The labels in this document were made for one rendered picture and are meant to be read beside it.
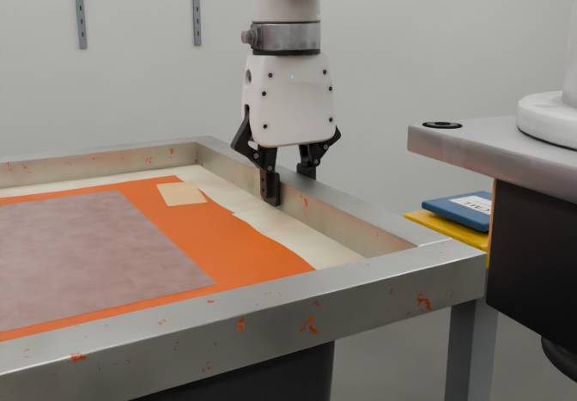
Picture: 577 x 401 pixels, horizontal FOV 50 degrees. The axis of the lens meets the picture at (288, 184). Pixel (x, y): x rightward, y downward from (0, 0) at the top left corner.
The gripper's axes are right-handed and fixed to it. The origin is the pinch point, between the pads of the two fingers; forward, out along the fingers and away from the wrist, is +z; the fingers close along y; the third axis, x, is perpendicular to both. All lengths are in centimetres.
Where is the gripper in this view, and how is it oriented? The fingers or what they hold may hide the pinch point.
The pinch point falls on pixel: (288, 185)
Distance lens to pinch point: 72.8
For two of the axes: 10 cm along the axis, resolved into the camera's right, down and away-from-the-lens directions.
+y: 8.8, -1.4, 4.6
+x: -4.8, -2.2, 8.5
